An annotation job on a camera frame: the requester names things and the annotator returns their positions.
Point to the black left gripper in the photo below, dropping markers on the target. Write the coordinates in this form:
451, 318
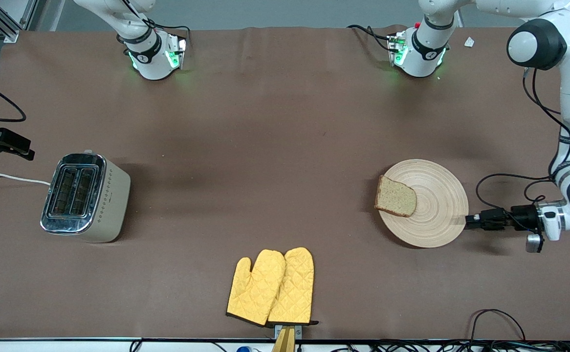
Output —
523, 215

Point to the round wooden plate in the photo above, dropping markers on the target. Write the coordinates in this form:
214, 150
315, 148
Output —
436, 210

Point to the brown toast slice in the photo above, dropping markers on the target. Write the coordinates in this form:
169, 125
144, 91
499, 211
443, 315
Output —
395, 197

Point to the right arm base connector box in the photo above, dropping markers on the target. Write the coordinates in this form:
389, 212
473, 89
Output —
176, 51

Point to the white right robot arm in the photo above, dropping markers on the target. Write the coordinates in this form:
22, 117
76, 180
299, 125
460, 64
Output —
150, 54

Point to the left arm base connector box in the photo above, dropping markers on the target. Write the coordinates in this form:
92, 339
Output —
396, 49

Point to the cream and chrome toaster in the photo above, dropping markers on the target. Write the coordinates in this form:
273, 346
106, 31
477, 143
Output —
87, 195

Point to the small white paper scrap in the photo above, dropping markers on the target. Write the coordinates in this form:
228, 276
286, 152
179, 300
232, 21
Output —
469, 42

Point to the yellow quilted oven mitt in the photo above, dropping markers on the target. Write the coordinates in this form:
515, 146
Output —
295, 288

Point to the brown table cover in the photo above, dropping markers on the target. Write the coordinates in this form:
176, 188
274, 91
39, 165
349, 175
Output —
285, 146

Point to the yellow oven mitt with thumb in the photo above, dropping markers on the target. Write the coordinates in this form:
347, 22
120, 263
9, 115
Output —
255, 288

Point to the aluminium frame profile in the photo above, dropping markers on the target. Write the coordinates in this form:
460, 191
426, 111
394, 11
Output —
1, 22

